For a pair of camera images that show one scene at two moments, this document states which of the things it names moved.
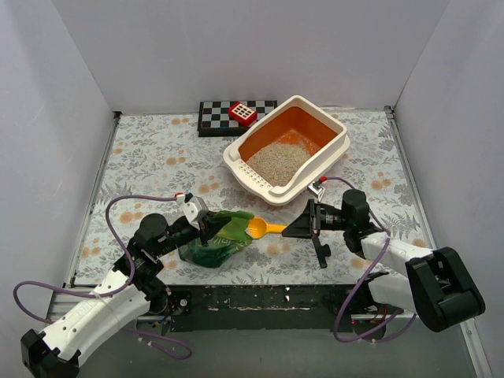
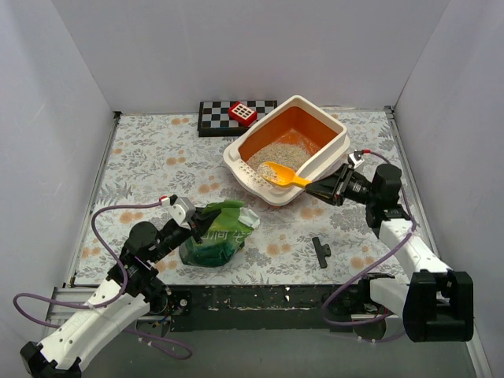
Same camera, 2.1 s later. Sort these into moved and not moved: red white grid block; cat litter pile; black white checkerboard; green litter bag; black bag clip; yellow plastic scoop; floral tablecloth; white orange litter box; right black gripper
Moved: green litter bag; yellow plastic scoop; right black gripper
Not moved: red white grid block; black white checkerboard; white orange litter box; floral tablecloth; black bag clip; cat litter pile
